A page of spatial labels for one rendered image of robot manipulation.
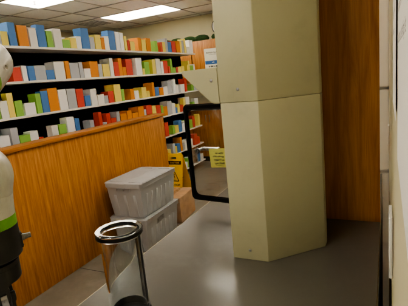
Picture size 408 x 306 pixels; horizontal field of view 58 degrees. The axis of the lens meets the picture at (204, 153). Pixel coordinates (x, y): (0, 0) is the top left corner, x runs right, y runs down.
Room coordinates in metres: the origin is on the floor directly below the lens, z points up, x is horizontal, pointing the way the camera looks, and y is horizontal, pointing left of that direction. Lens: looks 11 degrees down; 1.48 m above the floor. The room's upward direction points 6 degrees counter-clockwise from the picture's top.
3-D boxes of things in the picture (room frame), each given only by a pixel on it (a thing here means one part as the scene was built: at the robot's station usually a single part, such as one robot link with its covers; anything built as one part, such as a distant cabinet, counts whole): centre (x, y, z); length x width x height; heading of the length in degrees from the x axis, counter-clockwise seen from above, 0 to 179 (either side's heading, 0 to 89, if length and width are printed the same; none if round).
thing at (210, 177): (1.43, -0.06, 1.19); 0.30 x 0.01 x 0.40; 55
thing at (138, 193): (3.43, 0.61, 0.49); 0.60 x 0.42 x 0.33; 153
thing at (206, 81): (1.22, -0.08, 1.46); 0.32 x 0.11 x 0.10; 153
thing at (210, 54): (1.18, -0.06, 1.54); 0.05 x 0.05 x 0.06; 82
